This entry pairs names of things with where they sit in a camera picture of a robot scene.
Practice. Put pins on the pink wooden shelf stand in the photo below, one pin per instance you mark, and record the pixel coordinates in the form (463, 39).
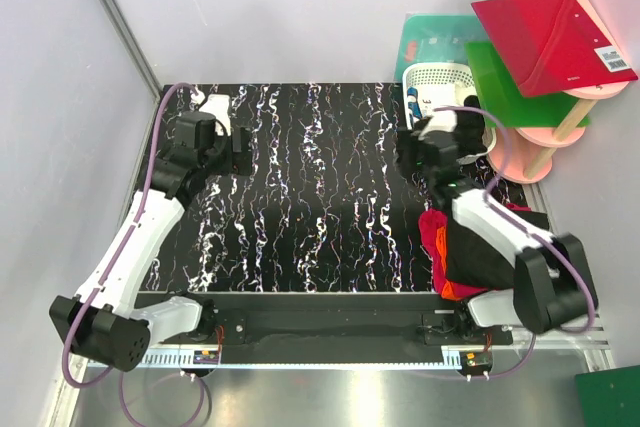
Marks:
(529, 151)

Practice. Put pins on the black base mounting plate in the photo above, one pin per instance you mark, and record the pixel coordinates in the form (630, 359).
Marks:
(336, 329)

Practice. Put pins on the teal plastic board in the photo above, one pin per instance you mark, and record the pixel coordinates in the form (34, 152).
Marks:
(436, 38)

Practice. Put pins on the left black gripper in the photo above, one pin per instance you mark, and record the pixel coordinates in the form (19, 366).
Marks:
(240, 160)

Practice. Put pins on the dark green board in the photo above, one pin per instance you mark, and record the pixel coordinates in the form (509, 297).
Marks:
(610, 398)

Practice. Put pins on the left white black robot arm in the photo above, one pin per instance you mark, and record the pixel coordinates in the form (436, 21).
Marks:
(101, 321)

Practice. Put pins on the white plastic laundry basket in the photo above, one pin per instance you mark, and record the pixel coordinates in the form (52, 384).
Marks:
(473, 135)

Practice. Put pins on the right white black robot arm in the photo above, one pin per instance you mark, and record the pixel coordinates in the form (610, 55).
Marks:
(552, 286)

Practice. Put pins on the left corner aluminium post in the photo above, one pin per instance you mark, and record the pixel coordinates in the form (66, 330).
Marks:
(126, 35)

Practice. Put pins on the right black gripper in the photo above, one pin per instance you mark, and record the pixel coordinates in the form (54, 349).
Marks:
(407, 140)

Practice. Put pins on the green plastic sheet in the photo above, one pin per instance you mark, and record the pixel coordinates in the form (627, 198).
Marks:
(498, 93)

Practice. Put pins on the orange t shirt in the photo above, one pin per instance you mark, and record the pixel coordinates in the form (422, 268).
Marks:
(445, 288)

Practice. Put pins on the red plastic sheet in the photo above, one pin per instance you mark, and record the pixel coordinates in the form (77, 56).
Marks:
(552, 46)

